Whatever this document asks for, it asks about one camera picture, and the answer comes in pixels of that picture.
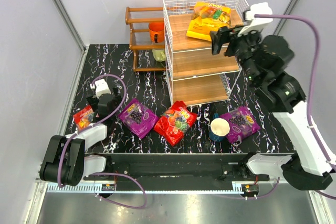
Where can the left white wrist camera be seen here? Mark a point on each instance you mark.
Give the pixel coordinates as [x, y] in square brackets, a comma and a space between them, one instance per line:
[100, 87]

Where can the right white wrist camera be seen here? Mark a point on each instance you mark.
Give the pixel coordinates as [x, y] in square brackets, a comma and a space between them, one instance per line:
[254, 23]

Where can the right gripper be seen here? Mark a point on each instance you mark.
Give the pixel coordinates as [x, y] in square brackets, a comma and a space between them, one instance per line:
[230, 41]

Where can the purple candy bag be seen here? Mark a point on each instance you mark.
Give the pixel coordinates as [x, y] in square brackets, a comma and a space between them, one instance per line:
[242, 124]
[138, 118]

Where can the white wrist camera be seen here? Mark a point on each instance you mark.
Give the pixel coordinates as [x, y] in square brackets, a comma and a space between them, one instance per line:
[100, 87]
[254, 23]

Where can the right purple candy bag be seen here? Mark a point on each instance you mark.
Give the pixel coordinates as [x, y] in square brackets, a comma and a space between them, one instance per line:
[242, 124]

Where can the light green mug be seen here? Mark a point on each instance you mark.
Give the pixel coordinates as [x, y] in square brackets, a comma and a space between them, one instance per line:
[159, 54]

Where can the large red candy bag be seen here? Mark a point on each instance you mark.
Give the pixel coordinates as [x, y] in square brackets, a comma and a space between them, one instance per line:
[175, 122]

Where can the left purple candy bag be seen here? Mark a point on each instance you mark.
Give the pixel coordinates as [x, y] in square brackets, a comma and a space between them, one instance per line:
[138, 118]

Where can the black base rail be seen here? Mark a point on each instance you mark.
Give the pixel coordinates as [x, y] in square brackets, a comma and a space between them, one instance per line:
[172, 173]

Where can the yellow mango candy bag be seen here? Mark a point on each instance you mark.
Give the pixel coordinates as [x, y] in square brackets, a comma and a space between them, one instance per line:
[208, 17]

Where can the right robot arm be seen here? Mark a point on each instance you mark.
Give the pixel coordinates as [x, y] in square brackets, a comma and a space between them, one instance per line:
[264, 61]

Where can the blue white cup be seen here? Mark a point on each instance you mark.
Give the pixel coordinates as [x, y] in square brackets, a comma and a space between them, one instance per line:
[219, 128]

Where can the brown wooden rack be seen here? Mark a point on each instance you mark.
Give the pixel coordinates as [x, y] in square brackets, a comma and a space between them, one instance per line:
[136, 48]

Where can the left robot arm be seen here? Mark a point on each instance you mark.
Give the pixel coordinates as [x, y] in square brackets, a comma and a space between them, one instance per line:
[69, 160]

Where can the white wire wooden shelf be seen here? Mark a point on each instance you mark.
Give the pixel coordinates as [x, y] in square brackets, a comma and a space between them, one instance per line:
[209, 88]

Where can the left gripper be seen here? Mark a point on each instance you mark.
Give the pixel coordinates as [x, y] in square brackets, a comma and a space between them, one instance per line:
[104, 100]

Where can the small red candy bag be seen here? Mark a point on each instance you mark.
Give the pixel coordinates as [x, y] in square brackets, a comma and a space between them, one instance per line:
[83, 118]

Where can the orange mug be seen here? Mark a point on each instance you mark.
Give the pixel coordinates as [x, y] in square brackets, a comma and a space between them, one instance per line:
[156, 30]

